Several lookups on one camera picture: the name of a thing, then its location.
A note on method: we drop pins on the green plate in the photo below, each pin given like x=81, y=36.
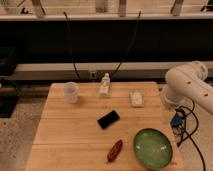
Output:
x=152, y=149

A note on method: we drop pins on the small white bottle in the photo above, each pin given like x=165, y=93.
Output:
x=105, y=85

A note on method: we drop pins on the red chili pepper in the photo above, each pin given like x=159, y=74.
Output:
x=115, y=150

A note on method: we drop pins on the black eraser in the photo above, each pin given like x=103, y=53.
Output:
x=108, y=119

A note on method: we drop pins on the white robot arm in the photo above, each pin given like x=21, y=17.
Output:
x=188, y=81

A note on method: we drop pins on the wall power outlet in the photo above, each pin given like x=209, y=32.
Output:
x=92, y=74

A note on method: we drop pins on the clear plastic cup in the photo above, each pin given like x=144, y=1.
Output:
x=70, y=89

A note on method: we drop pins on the blue connector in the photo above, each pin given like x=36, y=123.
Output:
x=177, y=120

